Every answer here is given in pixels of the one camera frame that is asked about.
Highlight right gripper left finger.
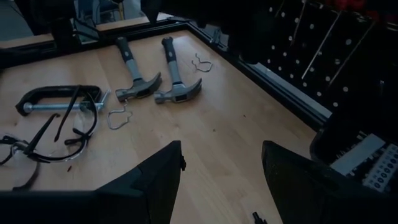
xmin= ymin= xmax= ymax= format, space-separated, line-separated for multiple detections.
xmin=0 ymin=139 xmax=187 ymax=224

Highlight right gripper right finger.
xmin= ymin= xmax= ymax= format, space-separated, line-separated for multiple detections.
xmin=261 ymin=139 xmax=398 ymax=224

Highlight black plastic bin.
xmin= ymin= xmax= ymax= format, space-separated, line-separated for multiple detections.
xmin=309 ymin=123 xmax=398 ymax=194

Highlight U-shaped metal peg hook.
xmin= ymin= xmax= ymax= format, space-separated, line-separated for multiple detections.
xmin=191 ymin=52 xmax=214 ymax=74
xmin=107 ymin=99 xmax=134 ymax=131

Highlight black ballpoint pen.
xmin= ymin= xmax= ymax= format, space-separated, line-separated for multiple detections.
xmin=251 ymin=211 xmax=268 ymax=224

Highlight grey bit holder strip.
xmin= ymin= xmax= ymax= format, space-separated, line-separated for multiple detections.
xmin=331 ymin=133 xmax=386 ymax=177
xmin=362 ymin=142 xmax=398 ymax=194

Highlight claw hammer black grip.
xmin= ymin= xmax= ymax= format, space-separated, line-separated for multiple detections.
xmin=154 ymin=36 xmax=203 ymax=105
xmin=114 ymin=36 xmax=163 ymax=103

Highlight clear safety glasses black frame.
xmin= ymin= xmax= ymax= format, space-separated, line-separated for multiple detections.
xmin=23 ymin=85 xmax=100 ymax=164
xmin=0 ymin=133 xmax=43 ymax=191

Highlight black C-clamp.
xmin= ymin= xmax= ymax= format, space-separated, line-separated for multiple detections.
xmin=15 ymin=85 xmax=111 ymax=118

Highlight black pegboard tool cart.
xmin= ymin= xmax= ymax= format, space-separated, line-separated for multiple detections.
xmin=217 ymin=0 xmax=398 ymax=131

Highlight black aluminium table frame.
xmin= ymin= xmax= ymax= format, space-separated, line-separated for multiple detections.
xmin=0 ymin=14 xmax=333 ymax=131

